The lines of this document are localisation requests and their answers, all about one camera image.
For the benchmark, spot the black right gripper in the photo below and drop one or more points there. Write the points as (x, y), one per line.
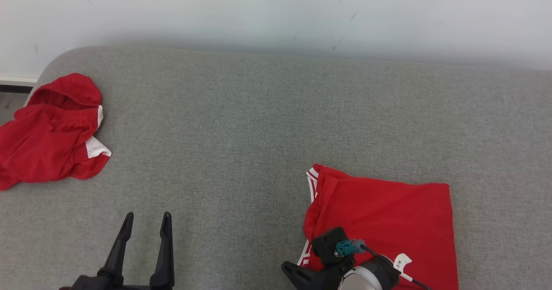
(317, 280)

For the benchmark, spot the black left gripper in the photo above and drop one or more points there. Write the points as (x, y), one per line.
(108, 284)

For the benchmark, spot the red basketball jersey white trim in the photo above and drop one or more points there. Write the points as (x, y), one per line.
(388, 212)

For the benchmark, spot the red shorts white side stripe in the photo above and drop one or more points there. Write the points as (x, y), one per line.
(47, 143)

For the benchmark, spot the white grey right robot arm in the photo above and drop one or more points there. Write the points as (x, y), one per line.
(366, 279)

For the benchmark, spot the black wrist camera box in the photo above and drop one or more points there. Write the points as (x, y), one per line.
(327, 242)

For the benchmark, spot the white wall baseboard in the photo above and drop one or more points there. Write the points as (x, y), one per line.
(17, 81)

